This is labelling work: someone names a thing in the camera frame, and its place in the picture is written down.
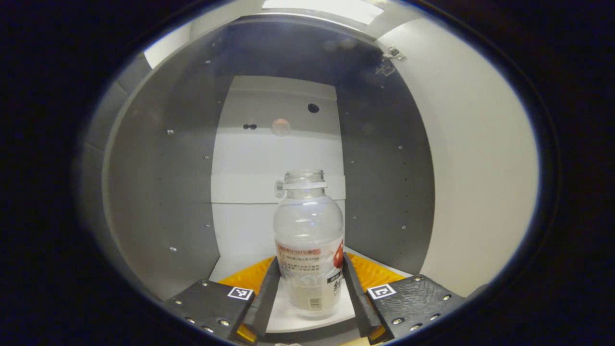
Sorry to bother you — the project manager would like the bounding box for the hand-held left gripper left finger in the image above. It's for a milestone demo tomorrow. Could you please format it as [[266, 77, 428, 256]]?
[[164, 256, 282, 345]]

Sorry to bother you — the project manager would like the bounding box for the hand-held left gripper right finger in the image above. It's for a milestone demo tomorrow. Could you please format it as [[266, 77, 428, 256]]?
[[341, 252, 467, 345]]

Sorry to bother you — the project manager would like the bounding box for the clear plastic bottle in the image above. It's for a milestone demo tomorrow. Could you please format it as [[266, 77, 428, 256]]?
[[273, 169, 345, 319]]

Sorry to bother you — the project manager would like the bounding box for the grey cabinet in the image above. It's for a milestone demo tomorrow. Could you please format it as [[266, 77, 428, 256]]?
[[82, 14, 435, 337]]

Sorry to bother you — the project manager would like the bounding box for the ceiling light panel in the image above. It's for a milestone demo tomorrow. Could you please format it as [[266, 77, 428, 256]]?
[[262, 0, 385, 25]]

